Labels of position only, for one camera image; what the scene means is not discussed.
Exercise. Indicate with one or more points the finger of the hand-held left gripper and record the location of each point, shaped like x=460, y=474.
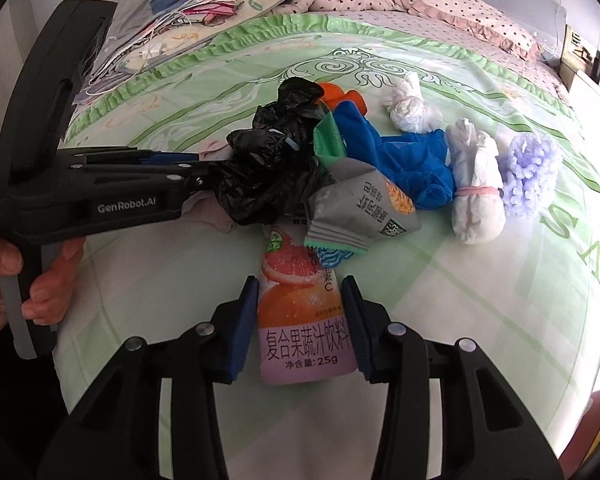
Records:
x=170, y=159
x=190, y=180

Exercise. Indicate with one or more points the pink cloth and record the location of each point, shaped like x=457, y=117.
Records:
x=210, y=215

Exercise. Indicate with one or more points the white nightstand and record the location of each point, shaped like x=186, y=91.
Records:
x=587, y=90

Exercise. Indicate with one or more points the green printed blanket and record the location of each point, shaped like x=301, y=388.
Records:
x=180, y=285

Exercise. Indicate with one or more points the person's left hand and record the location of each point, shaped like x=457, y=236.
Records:
x=55, y=285

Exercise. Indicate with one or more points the white storage rack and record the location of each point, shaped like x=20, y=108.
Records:
x=580, y=47

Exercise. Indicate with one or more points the pink orange juice pouch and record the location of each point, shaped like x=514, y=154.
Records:
x=300, y=310

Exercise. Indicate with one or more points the orange cloth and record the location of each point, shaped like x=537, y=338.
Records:
x=330, y=92

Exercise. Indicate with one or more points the lilac fluffy chenille ball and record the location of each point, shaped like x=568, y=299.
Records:
x=530, y=170

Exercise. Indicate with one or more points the white tissue bundle pink band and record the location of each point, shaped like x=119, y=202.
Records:
x=475, y=200

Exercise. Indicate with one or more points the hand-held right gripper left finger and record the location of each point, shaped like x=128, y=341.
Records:
x=245, y=330

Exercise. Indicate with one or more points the black plastic bag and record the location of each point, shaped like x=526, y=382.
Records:
x=265, y=170

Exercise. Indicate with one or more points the pink dotted frilled pillow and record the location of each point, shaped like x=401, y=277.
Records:
x=475, y=15

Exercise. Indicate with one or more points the blue rubber glove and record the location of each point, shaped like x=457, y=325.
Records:
x=410, y=165

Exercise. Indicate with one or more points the grey green snack packet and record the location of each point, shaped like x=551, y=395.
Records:
x=360, y=200

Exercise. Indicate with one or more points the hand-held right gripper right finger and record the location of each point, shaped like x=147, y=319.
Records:
x=357, y=330

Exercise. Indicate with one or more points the pink dotted bed sheet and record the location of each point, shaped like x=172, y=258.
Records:
x=430, y=45

